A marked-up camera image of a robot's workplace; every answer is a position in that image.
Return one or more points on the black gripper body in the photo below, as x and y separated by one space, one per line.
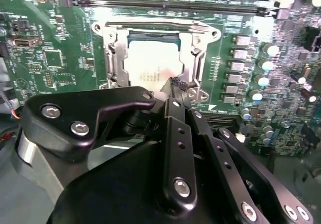
113 196

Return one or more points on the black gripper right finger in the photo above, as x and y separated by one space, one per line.
224 157

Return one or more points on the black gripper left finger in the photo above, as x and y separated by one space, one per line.
75 101

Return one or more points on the silver CPU green edge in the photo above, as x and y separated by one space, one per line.
150 58

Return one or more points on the metal socket cover frame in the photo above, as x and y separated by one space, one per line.
121 63

